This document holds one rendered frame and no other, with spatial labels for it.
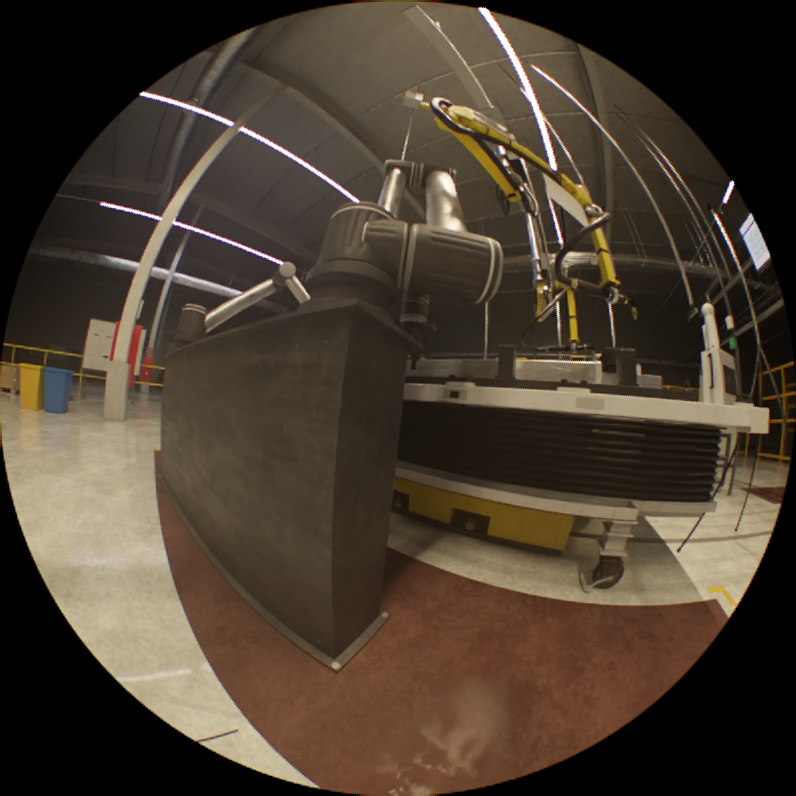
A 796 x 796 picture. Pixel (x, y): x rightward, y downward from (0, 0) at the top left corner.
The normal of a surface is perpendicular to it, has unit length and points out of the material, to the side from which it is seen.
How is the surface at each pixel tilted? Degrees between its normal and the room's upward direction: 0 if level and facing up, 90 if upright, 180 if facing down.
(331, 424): 90
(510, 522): 90
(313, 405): 90
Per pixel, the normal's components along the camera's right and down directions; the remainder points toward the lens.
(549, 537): -0.58, -0.09
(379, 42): -0.15, 0.98
